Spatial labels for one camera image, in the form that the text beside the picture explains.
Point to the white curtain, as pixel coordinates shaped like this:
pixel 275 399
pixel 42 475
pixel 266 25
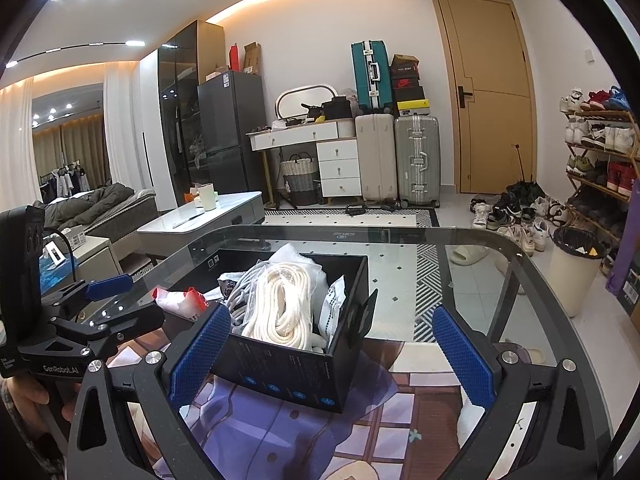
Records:
pixel 122 130

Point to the rows of assorted shoes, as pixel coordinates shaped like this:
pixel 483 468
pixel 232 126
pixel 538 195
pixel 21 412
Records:
pixel 600 135

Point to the white light switch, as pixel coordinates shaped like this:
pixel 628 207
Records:
pixel 590 55

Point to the printed table mat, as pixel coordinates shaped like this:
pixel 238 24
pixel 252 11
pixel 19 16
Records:
pixel 280 435

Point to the beige low cabinet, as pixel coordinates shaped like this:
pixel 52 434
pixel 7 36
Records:
pixel 95 260

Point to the wooden shoe rack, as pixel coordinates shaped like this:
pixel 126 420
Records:
pixel 627 152

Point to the small black appliance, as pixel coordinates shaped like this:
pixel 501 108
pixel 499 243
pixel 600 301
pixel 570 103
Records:
pixel 356 208

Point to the brown curtain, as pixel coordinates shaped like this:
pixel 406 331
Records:
pixel 82 145

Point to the white foam piece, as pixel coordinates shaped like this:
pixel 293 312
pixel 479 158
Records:
pixel 292 255

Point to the brown lid shoebox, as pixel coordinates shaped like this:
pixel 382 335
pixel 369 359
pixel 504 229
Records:
pixel 404 62

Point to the teal suitcase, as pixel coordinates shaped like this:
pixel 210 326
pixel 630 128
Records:
pixel 372 77

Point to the black cardboard box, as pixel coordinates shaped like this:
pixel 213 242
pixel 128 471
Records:
pixel 280 365

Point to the grey bed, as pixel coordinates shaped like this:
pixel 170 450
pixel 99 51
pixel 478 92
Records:
pixel 135 210

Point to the white tall cabinet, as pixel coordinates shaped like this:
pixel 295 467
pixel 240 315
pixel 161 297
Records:
pixel 149 125

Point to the black umbrella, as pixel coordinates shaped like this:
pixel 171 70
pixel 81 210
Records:
pixel 525 190

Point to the pile of white sneakers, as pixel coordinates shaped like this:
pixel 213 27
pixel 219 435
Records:
pixel 520 215

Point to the orange tissue box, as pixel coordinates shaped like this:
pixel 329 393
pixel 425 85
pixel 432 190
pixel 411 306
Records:
pixel 189 195

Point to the purple yoga mat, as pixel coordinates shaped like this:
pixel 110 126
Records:
pixel 625 260

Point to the grey white coffee table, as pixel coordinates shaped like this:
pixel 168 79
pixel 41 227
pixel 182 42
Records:
pixel 210 220

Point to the dark grey fridge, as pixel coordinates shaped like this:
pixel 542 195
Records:
pixel 230 130

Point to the oval white mirror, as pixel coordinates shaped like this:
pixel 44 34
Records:
pixel 305 105

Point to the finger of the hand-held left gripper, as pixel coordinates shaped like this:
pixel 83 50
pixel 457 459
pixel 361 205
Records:
pixel 107 285
pixel 125 327

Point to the woven laundry basket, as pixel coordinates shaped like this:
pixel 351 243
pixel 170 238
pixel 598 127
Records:
pixel 299 177

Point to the black white patterned rug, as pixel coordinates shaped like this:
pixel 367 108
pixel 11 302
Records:
pixel 350 217

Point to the dark olive duvet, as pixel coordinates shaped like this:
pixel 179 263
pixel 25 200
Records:
pixel 90 205

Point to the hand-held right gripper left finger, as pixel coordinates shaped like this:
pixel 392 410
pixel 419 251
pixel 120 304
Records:
pixel 200 355

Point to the white vanity desk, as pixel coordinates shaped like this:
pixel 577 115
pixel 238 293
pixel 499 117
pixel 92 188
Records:
pixel 320 155

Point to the clothes rack with garments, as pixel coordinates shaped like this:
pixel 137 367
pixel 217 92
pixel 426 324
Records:
pixel 62 180

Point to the silver suitcase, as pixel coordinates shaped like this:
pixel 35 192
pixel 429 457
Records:
pixel 419 160

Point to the tan wooden door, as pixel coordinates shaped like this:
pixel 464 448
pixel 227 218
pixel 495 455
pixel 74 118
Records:
pixel 492 110

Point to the person's left forearm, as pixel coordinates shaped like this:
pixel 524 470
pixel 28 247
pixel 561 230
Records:
pixel 10 440

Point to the white cup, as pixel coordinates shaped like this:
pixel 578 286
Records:
pixel 206 197

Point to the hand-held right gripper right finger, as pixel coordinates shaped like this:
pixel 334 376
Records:
pixel 462 355

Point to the slim silver tool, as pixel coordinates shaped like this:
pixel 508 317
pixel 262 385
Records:
pixel 189 219

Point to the small white box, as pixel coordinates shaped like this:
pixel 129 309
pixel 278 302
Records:
pixel 75 235

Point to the black bag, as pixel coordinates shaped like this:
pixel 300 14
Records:
pixel 336 109

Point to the beige suitcase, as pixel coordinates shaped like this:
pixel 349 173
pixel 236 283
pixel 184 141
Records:
pixel 377 157

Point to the red white wipes packet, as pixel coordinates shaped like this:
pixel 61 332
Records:
pixel 175 302

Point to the dark printed carton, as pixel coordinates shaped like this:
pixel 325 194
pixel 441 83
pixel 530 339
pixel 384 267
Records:
pixel 631 287

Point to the black glass cabinet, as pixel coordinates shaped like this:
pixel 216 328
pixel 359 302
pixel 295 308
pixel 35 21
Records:
pixel 177 125

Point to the red paper bag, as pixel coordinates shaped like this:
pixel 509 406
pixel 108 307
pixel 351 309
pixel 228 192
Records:
pixel 233 57

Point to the person's left hand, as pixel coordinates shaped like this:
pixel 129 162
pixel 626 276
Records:
pixel 30 400

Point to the yellow black shoebox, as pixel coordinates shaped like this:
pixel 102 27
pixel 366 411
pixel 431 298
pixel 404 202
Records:
pixel 412 106

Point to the cream trash bin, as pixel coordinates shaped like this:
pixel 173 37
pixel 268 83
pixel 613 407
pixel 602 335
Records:
pixel 575 275

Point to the blue plastic package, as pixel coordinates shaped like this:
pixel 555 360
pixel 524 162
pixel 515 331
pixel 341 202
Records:
pixel 52 272

